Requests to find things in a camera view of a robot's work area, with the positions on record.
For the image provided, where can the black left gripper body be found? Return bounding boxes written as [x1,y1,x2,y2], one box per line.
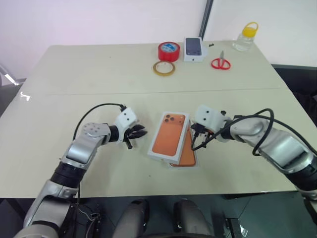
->
[123,126,137,150]

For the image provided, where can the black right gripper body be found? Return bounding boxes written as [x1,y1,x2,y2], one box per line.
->
[194,123,213,147]

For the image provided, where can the white iPhone box lid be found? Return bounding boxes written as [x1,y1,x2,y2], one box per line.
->
[147,111,191,165]

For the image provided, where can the white box with dark phone print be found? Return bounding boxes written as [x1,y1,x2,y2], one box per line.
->
[183,37,208,63]

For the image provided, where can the clear yellowish tape roll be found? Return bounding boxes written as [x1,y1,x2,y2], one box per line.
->
[152,60,177,77]

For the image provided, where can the dark grey rounded shape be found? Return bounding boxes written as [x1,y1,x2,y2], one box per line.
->
[173,199,213,238]
[116,199,151,238]

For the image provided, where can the red tape roll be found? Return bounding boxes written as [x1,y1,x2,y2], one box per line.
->
[158,41,183,62]

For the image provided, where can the clear jar with yellow lid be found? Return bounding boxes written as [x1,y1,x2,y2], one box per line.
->
[232,21,260,52]

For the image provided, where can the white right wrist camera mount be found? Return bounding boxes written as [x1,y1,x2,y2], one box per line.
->
[193,104,231,134]

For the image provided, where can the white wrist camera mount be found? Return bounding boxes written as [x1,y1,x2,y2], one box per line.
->
[193,104,231,134]
[115,107,139,144]

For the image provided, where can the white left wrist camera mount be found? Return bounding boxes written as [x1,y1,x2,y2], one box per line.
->
[115,107,139,144]

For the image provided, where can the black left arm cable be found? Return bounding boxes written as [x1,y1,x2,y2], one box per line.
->
[73,103,127,141]

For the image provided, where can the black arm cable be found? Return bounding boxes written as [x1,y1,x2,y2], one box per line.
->
[192,108,317,156]
[73,103,127,141]

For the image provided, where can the red handled scissors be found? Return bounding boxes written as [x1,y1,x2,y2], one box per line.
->
[211,50,231,71]

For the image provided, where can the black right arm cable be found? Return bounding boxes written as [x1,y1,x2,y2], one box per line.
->
[192,108,317,156]

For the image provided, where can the dark vertical post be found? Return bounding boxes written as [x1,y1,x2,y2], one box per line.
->
[198,0,214,42]

